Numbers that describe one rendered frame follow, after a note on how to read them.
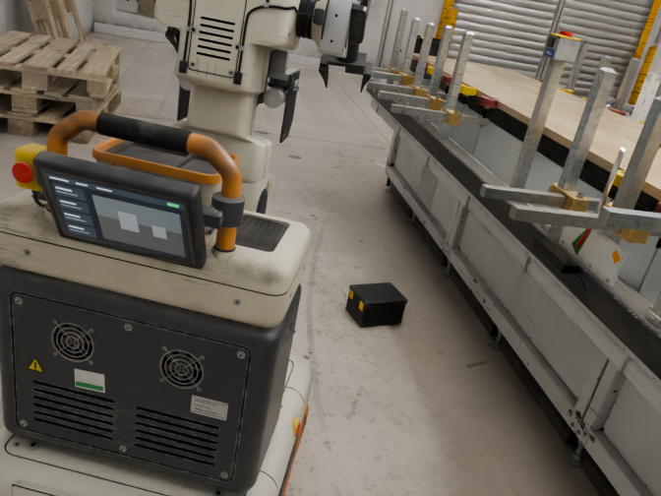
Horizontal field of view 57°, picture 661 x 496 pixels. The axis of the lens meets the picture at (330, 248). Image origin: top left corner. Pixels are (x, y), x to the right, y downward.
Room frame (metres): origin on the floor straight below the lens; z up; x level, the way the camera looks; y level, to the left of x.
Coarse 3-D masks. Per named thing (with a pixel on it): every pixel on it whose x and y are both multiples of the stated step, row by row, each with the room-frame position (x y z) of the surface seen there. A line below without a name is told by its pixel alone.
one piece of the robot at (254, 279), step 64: (64, 128) 0.92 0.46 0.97; (128, 128) 0.92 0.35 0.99; (0, 256) 0.92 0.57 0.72; (64, 256) 0.91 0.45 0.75; (128, 256) 0.90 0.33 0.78; (256, 256) 0.92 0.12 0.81; (0, 320) 0.92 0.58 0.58; (64, 320) 0.91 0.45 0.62; (128, 320) 0.90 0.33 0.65; (192, 320) 0.90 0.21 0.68; (256, 320) 0.88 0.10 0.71; (64, 384) 0.91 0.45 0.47; (128, 384) 0.90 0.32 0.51; (192, 384) 0.89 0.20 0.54; (256, 384) 0.88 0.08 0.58; (128, 448) 0.90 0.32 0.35; (192, 448) 0.89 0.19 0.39; (256, 448) 0.89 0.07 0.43
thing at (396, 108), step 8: (392, 104) 2.56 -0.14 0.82; (400, 112) 2.55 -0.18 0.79; (408, 112) 2.56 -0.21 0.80; (416, 112) 2.57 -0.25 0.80; (424, 112) 2.58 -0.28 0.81; (432, 112) 2.59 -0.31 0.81; (440, 112) 2.59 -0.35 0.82; (464, 120) 2.62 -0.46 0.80; (472, 120) 2.63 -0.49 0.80; (480, 120) 2.64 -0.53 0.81; (488, 120) 2.65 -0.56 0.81
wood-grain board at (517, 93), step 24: (480, 72) 3.66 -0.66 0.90; (504, 72) 3.92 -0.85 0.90; (504, 96) 2.82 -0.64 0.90; (528, 96) 2.98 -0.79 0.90; (576, 96) 3.37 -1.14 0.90; (528, 120) 2.37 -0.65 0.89; (552, 120) 2.41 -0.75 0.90; (576, 120) 2.54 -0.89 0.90; (600, 120) 2.67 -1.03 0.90; (624, 120) 2.81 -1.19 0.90; (600, 144) 2.11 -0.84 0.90; (624, 144) 2.20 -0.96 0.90; (624, 168) 1.78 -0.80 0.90; (648, 192) 1.64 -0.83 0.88
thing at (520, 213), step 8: (512, 208) 1.34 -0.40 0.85; (520, 208) 1.33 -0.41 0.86; (528, 208) 1.34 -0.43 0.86; (536, 208) 1.35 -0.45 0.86; (544, 208) 1.37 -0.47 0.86; (512, 216) 1.33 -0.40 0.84; (520, 216) 1.33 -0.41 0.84; (528, 216) 1.33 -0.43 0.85; (536, 216) 1.33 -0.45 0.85; (544, 216) 1.34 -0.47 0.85; (552, 216) 1.34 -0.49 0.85; (560, 216) 1.35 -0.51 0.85; (568, 216) 1.35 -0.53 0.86; (576, 216) 1.36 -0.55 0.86; (584, 216) 1.37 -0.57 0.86; (592, 216) 1.38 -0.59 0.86; (560, 224) 1.35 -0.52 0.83; (568, 224) 1.35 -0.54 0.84; (576, 224) 1.36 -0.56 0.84; (584, 224) 1.36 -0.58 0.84; (592, 224) 1.37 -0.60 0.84; (600, 224) 1.37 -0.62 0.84; (656, 232) 1.41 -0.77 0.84
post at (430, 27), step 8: (432, 24) 3.13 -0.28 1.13; (432, 32) 3.13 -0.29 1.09; (424, 40) 3.13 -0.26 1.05; (424, 48) 3.13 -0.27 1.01; (424, 56) 3.13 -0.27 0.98; (424, 64) 3.13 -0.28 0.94; (416, 72) 3.14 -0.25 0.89; (424, 72) 3.14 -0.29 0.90; (416, 80) 3.13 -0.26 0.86; (408, 104) 3.15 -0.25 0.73; (416, 104) 3.13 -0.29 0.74
